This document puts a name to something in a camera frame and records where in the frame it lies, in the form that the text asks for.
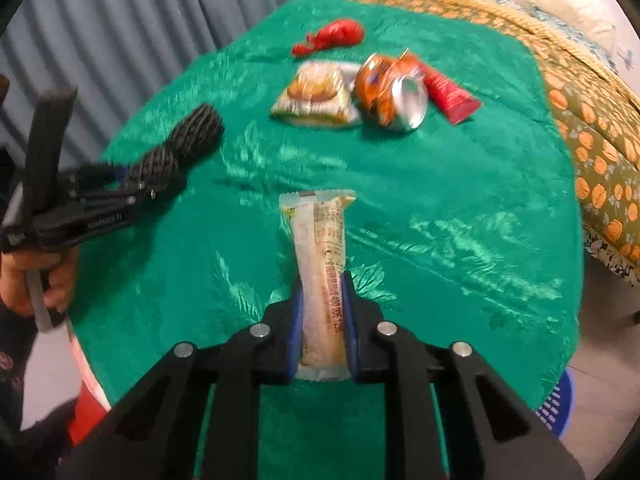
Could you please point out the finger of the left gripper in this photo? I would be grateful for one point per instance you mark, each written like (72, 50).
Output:
(85, 179)
(104, 197)

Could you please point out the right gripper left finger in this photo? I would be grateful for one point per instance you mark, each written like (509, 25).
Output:
(195, 413)

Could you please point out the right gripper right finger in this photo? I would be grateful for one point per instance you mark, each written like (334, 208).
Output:
(448, 413)

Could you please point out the black foam fruit net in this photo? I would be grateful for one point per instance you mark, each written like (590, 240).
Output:
(194, 138)

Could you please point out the long beige biscuit packet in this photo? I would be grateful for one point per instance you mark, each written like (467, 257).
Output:
(317, 223)

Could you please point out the cookie snack bag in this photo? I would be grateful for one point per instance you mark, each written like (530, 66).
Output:
(320, 95)

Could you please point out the red plastic wrapper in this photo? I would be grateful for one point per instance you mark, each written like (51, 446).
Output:
(344, 32)

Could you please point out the crushed orange Fanta can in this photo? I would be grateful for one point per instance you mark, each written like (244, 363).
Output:
(392, 90)

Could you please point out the red snack wrapper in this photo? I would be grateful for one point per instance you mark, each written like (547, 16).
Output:
(453, 101)

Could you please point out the blue plastic trash basket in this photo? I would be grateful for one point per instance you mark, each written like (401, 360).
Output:
(555, 412)

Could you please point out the person's left hand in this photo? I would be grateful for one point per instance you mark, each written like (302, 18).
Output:
(32, 273)

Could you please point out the orange garment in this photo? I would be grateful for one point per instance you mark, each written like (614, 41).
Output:
(88, 412)

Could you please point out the blue-grey curtain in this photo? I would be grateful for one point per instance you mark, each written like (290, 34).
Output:
(116, 53)

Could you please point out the green floral tablecloth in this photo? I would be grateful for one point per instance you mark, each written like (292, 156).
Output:
(467, 232)

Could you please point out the bed with orange quilt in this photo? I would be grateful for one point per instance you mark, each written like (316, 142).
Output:
(596, 114)

